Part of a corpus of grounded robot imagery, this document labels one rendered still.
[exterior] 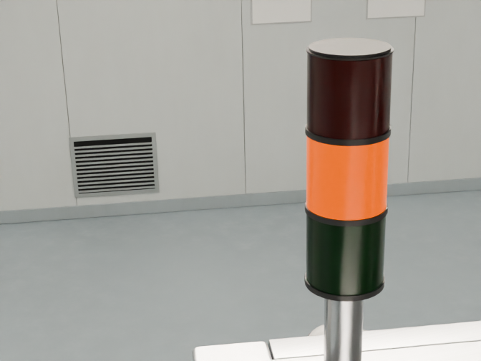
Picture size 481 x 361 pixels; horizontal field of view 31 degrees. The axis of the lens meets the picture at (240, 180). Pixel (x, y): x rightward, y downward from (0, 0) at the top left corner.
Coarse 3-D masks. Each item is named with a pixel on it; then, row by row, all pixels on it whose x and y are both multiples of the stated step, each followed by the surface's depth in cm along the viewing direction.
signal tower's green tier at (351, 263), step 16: (320, 224) 51; (384, 224) 52; (320, 240) 52; (336, 240) 51; (352, 240) 51; (368, 240) 51; (384, 240) 53; (320, 256) 52; (336, 256) 52; (352, 256) 51; (368, 256) 52; (320, 272) 53; (336, 272) 52; (352, 272) 52; (368, 272) 52; (320, 288) 53; (336, 288) 52; (352, 288) 52; (368, 288) 52
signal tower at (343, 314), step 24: (312, 48) 49; (336, 48) 49; (360, 48) 49; (384, 48) 48; (336, 144) 49; (360, 144) 49; (312, 216) 52; (384, 216) 52; (312, 288) 53; (336, 312) 54; (360, 312) 55; (336, 336) 55; (360, 336) 55; (336, 360) 56; (360, 360) 56
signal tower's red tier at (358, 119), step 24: (312, 72) 49; (336, 72) 48; (360, 72) 47; (384, 72) 48; (312, 96) 49; (336, 96) 48; (360, 96) 48; (384, 96) 49; (312, 120) 50; (336, 120) 48; (360, 120) 48; (384, 120) 49
